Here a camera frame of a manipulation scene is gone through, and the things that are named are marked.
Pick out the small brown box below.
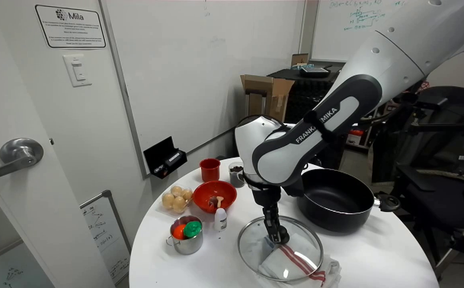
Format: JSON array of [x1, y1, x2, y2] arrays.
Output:
[[289, 52, 310, 68]]

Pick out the black marker holder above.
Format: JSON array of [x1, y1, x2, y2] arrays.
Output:
[[142, 135, 189, 180]]

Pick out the red cup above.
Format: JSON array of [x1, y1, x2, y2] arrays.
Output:
[[198, 157, 222, 185]]

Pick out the small framed whiteboard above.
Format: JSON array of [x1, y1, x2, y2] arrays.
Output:
[[80, 189, 133, 285]]

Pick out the black cooking pot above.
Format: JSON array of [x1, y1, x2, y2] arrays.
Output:
[[294, 169, 382, 236]]

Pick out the green ball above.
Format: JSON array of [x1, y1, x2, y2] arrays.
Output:
[[182, 220, 203, 241]]

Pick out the grey door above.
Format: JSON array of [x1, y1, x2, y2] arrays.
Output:
[[0, 0, 117, 288]]

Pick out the dark flat device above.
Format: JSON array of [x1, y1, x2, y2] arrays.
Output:
[[297, 63, 331, 77]]

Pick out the orange ball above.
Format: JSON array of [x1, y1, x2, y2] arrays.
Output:
[[171, 223, 187, 242]]

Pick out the small white bottle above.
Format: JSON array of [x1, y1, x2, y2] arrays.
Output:
[[213, 196, 229, 233]]

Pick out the black office chair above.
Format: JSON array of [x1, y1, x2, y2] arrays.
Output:
[[373, 85, 464, 271]]

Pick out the black cabinet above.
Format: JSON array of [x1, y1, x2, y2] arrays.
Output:
[[267, 61, 349, 127]]

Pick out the small metal cup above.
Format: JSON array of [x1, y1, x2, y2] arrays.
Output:
[[165, 215, 206, 257]]

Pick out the transparent glass lid black knob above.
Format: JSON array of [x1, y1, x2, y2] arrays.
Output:
[[235, 215, 325, 285]]

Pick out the silver door handle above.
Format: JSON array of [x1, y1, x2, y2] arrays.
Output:
[[0, 138, 45, 186]]

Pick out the open cardboard box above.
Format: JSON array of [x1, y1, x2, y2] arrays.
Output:
[[240, 74, 296, 125]]

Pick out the white towel with red stripes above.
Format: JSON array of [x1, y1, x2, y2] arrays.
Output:
[[259, 244, 344, 288]]

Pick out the white light switch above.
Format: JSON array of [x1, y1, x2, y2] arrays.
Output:
[[62, 53, 93, 90]]

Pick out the white wall sign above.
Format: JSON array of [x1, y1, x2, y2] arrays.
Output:
[[33, 4, 107, 50]]

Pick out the red plastic bowl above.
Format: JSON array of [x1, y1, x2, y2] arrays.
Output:
[[190, 180, 238, 217]]

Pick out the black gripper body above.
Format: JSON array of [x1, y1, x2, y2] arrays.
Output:
[[246, 178, 285, 215]]

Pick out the grey cup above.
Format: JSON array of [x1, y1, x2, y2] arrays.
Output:
[[227, 164, 246, 189]]

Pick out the large whiteboard with writing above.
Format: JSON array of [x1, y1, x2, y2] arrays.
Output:
[[310, 0, 437, 63]]

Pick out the red and white box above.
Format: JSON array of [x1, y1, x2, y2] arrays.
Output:
[[345, 125, 365, 148]]

